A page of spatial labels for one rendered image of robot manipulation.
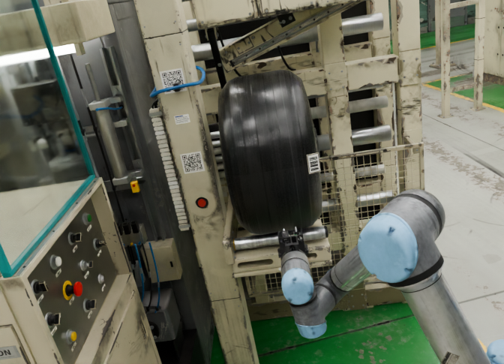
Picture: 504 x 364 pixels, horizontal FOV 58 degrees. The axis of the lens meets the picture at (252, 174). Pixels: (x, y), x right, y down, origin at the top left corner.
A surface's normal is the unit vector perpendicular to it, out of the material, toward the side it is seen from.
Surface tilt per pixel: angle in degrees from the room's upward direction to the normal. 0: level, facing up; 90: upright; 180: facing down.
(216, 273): 90
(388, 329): 0
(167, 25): 90
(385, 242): 83
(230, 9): 90
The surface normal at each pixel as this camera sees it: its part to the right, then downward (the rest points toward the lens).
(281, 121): -0.11, -0.26
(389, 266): -0.70, 0.27
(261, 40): -0.01, 0.39
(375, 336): -0.17, -0.91
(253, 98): -0.15, -0.55
